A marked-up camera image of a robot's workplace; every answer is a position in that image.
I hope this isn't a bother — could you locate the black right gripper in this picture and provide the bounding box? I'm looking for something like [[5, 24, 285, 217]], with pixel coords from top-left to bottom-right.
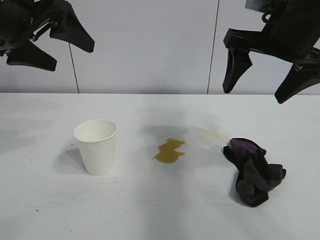
[[221, 0, 320, 105]]

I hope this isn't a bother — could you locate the white paper cup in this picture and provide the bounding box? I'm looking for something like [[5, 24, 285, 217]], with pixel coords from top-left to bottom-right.
[[72, 119, 118, 177]]

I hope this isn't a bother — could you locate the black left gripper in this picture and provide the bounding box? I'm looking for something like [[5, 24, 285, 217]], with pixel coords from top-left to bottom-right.
[[0, 0, 96, 73]]

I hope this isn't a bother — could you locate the dark grey purple cloth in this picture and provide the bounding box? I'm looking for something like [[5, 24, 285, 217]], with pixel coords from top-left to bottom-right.
[[222, 136, 287, 208]]

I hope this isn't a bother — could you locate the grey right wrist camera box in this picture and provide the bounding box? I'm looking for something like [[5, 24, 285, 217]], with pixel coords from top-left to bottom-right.
[[245, 0, 266, 13]]

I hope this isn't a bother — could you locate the brown liquid puddle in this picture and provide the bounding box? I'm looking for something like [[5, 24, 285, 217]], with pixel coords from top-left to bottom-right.
[[153, 138, 187, 165]]

